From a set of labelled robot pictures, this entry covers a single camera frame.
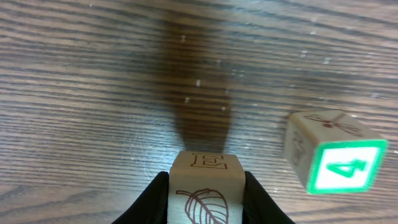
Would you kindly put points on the green 4 wooden block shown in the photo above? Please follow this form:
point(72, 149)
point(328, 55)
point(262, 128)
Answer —
point(332, 152)

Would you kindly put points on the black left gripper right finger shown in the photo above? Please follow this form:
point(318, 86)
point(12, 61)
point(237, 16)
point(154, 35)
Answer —
point(258, 206)

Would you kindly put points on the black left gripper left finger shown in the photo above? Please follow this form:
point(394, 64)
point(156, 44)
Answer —
point(151, 206)

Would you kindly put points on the leaf drawing wooden block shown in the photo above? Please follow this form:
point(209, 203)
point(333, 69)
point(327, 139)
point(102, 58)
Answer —
point(205, 188)

